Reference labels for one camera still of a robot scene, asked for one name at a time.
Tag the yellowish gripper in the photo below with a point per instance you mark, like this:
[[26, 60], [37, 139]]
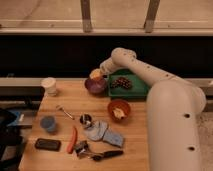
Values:
[[96, 71]]

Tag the yellow apple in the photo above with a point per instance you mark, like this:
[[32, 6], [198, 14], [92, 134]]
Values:
[[96, 77]]

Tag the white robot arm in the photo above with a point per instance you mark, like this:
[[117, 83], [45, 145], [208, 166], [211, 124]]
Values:
[[172, 106]]

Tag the green plastic tray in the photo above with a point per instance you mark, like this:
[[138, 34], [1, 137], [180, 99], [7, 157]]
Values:
[[139, 88]]

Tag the purple bowl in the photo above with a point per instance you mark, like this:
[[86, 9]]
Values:
[[95, 87]]

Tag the dark grape bunch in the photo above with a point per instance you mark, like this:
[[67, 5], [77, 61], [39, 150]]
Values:
[[121, 82]]

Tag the orange bowl with food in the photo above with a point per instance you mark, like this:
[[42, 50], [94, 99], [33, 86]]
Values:
[[118, 110]]

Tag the small black round object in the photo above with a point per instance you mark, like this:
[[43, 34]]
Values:
[[86, 120]]

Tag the white paper cup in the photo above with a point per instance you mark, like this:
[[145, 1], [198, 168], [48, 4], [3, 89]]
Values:
[[49, 84]]

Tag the blue grey cloth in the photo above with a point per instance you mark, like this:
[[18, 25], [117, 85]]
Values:
[[100, 131]]

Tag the wooden table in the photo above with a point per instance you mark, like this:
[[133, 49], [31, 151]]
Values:
[[75, 99]]

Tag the blue plastic cup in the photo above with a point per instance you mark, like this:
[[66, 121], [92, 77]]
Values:
[[48, 124]]

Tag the small dark metal clip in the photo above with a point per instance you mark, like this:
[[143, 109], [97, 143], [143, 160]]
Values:
[[81, 147]]

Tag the black smartphone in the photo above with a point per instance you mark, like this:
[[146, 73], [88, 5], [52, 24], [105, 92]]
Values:
[[47, 144]]

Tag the black bag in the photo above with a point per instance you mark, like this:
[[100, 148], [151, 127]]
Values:
[[9, 136]]

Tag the black handled utensil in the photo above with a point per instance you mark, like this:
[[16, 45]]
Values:
[[101, 156]]

